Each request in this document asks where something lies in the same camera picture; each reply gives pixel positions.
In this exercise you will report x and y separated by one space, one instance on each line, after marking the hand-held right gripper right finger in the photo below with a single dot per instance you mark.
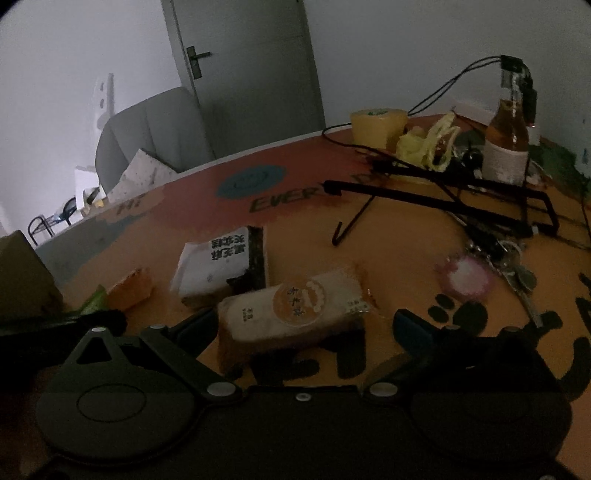
411 328

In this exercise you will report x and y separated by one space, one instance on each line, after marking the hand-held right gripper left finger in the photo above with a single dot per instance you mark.
198 325

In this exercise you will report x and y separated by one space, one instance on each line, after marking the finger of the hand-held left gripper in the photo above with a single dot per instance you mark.
97 321

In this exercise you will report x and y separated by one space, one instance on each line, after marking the brown cardboard box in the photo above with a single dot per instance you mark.
25 277

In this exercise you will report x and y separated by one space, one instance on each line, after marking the bread packet with orange label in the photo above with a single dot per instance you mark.
286 318

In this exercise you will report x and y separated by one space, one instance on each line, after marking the small green snack packet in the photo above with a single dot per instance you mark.
94 300

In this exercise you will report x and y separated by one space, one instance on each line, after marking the small orange snack packet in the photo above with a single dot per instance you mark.
131 288

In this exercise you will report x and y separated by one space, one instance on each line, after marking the black and white snack packet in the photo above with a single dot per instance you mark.
214 267

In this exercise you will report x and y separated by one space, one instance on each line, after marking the bunch of keys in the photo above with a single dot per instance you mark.
512 272

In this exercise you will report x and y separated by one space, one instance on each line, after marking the white box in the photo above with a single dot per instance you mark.
85 189

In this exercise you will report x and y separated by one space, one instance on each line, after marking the black metal folding stand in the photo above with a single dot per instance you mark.
461 198

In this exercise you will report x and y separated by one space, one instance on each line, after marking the white patterned paper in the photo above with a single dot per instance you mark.
143 175

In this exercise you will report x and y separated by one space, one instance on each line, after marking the yellow plastic bag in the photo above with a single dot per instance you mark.
425 145

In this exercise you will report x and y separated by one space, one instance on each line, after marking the grey chair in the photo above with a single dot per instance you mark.
152 134

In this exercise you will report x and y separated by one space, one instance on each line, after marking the yellow tape roll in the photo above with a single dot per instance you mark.
376 129

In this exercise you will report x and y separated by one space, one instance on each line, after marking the brown glass bottle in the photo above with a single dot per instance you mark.
505 147

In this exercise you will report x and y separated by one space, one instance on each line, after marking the black charger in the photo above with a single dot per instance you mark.
530 99

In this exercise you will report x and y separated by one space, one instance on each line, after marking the grey door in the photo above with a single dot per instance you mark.
249 69

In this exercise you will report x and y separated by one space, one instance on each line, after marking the white wall rack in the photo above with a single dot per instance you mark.
104 101

